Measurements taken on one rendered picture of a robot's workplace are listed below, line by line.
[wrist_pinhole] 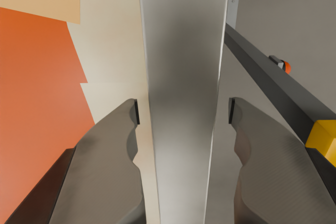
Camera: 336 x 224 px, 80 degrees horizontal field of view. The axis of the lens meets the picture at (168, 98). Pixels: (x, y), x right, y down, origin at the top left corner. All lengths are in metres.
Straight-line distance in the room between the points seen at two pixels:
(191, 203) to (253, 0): 1.06
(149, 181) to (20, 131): 0.12
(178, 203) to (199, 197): 0.02
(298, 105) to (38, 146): 0.32
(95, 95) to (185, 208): 0.11
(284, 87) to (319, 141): 0.18
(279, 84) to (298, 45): 0.92
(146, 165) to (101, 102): 0.07
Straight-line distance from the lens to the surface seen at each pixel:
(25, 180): 0.26
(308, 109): 0.34
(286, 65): 0.51
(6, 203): 0.31
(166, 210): 0.19
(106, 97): 0.16
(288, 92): 0.38
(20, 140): 0.22
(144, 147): 0.18
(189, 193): 0.17
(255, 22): 1.17
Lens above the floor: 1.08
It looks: 60 degrees down
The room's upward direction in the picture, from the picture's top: 177 degrees counter-clockwise
